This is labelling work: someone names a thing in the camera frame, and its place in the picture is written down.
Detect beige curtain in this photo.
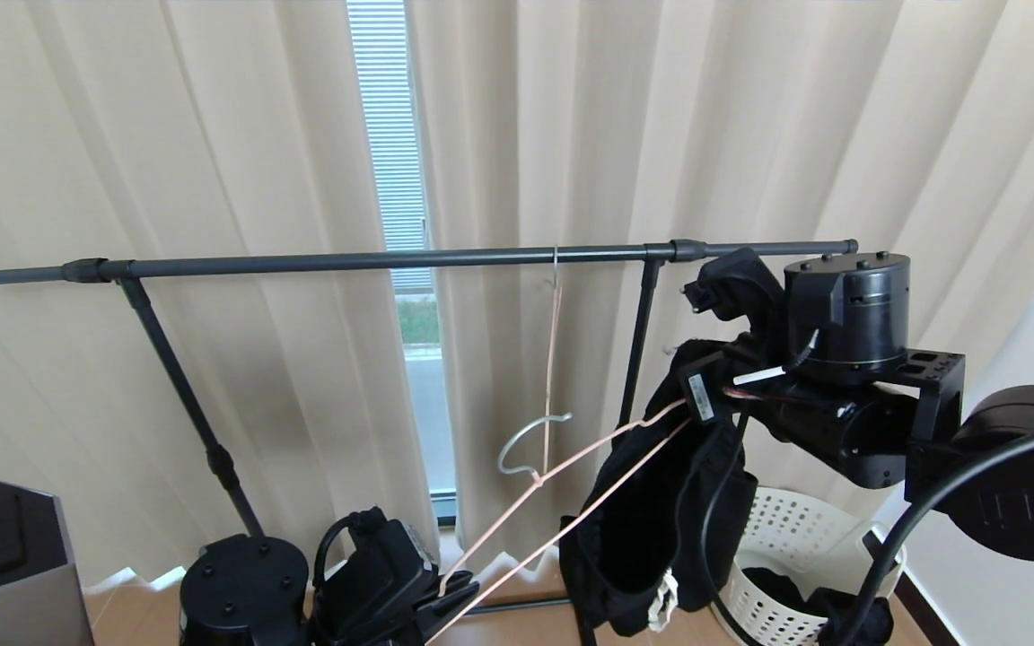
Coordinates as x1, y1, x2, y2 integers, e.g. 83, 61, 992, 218
405, 0, 1034, 584
0, 0, 443, 593

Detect pink clothes hanger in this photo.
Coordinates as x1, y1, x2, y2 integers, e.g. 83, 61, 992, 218
540, 247, 565, 478
424, 397, 692, 646

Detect black clothes rack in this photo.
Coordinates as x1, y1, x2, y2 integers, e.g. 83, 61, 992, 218
0, 238, 860, 646

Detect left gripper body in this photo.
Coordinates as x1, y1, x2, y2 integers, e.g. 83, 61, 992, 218
306, 574, 482, 646

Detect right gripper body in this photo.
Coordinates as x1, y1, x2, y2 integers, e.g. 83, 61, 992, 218
675, 345, 924, 492

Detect black garment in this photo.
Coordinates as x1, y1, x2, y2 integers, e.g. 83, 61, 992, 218
740, 566, 896, 646
558, 338, 760, 639

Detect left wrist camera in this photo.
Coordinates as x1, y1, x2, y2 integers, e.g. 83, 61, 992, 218
337, 507, 443, 620

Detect white laundry basket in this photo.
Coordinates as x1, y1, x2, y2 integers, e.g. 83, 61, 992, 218
713, 486, 908, 646

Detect window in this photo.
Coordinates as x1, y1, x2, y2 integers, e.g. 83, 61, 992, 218
346, 0, 460, 527

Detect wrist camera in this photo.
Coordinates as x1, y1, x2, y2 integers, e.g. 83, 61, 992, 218
681, 247, 789, 355
337, 507, 443, 620

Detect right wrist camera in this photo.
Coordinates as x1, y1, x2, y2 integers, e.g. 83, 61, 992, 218
681, 247, 789, 355

